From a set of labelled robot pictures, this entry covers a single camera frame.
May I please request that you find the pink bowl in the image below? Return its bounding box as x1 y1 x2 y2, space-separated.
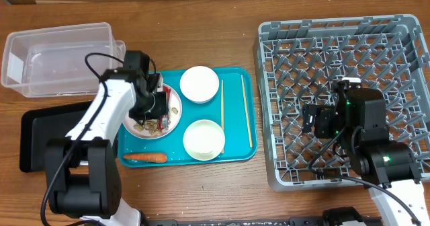
179 66 220 104

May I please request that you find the light green cup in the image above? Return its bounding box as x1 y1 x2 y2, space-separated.
183 120 226 161

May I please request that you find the wooden chopstick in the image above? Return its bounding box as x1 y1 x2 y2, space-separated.
220 80 224 132
241 75 253 148

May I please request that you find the red snack wrapper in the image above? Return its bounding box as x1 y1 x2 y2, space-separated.
158 85 171 130

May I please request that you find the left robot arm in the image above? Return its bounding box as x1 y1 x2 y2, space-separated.
40 50 169 225

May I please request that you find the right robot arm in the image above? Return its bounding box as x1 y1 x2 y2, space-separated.
302 77 429 225

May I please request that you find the grey dishwasher rack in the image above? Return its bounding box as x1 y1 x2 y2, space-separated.
255 14 429 191

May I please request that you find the pile of peanuts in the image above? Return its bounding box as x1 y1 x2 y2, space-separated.
133 108 179 137

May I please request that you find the white round plate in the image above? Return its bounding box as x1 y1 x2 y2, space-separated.
123 84 182 139

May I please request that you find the orange carrot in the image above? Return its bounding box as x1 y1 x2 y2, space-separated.
123 153 168 163

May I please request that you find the teal serving tray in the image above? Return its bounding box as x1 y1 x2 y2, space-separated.
118 67 258 168

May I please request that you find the clear plastic bin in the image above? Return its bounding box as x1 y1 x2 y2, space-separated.
1 22 126 98

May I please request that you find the black tray bin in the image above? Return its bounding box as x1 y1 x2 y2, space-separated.
19 101 91 173

